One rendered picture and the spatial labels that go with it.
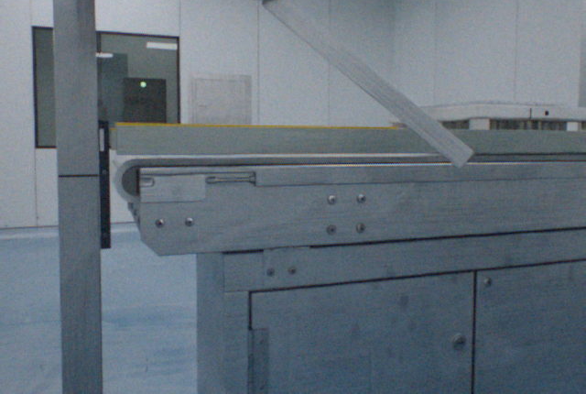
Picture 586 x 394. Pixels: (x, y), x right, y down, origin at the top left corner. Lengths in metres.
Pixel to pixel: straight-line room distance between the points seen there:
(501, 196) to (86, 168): 0.61
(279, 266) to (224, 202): 0.12
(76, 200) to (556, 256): 0.75
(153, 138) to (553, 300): 0.68
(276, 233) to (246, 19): 5.44
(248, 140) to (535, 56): 4.46
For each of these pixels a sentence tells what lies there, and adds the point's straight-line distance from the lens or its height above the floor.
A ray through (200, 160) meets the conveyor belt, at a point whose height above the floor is 0.91.
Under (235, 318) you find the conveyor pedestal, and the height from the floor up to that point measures 0.71.
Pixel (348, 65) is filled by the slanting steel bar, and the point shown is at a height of 1.02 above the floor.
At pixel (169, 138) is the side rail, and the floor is 0.94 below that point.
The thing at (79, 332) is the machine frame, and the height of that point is 0.64.
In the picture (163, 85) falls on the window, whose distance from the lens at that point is 5.73.
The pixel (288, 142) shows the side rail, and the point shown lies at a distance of 0.63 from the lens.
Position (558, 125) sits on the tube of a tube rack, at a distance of 0.95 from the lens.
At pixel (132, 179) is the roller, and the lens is 0.60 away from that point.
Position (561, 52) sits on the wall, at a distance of 4.79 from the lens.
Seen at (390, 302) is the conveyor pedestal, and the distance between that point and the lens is 0.78.
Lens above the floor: 0.93
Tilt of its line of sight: 4 degrees down
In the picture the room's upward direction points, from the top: straight up
